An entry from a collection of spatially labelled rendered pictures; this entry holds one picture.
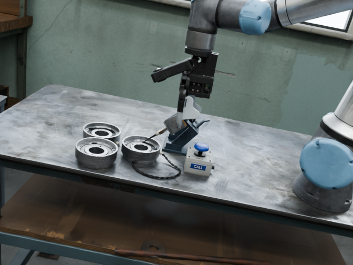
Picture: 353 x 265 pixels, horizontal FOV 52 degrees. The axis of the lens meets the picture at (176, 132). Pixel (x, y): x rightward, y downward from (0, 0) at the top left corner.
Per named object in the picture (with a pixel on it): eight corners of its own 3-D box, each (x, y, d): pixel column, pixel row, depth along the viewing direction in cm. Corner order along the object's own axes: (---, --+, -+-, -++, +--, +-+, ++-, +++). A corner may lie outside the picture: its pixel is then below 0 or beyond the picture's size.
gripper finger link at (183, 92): (182, 113, 92) (187, 79, 90) (176, 112, 92) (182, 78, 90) (184, 111, 96) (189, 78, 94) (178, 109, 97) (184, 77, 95)
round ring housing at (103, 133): (73, 141, 100) (74, 128, 98) (97, 131, 109) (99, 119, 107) (103, 154, 96) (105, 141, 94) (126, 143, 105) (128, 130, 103)
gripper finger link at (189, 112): (195, 133, 94) (202, 99, 92) (173, 129, 94) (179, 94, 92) (196, 131, 97) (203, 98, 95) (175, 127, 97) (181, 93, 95)
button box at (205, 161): (183, 172, 95) (186, 156, 93) (184, 160, 101) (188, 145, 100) (213, 178, 95) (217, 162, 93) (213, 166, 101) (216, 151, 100)
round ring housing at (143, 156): (119, 163, 93) (121, 150, 91) (121, 146, 103) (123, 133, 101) (159, 168, 95) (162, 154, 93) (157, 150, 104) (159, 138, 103)
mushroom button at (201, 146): (190, 162, 95) (194, 145, 94) (191, 156, 99) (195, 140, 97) (205, 165, 95) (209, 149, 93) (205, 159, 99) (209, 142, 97)
